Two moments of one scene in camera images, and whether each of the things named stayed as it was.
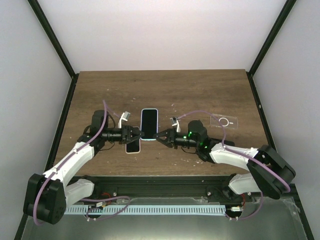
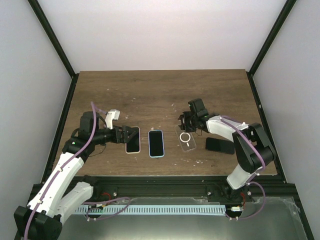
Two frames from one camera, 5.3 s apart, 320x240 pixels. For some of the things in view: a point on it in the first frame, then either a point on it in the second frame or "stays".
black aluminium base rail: [214, 188] stays
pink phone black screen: [133, 146] stays
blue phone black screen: [149, 123] → [156, 143]
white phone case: [133, 147] stays
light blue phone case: [149, 123] → [156, 143]
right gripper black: [171, 134] → [183, 127]
